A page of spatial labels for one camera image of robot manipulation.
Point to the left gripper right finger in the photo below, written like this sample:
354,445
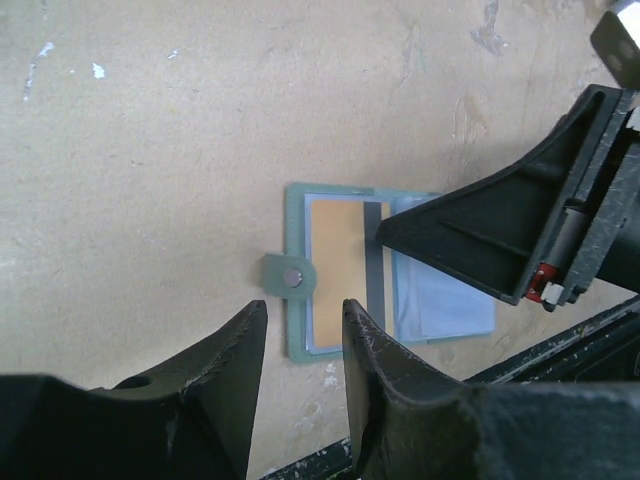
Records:
450,415

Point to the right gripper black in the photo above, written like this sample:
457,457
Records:
544,228

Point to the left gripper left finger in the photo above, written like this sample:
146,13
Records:
189,417

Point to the gold credit card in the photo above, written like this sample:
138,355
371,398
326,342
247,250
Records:
349,264

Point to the green card holder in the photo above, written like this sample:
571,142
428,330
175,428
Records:
428,304

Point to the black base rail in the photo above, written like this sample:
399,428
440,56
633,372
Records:
500,395

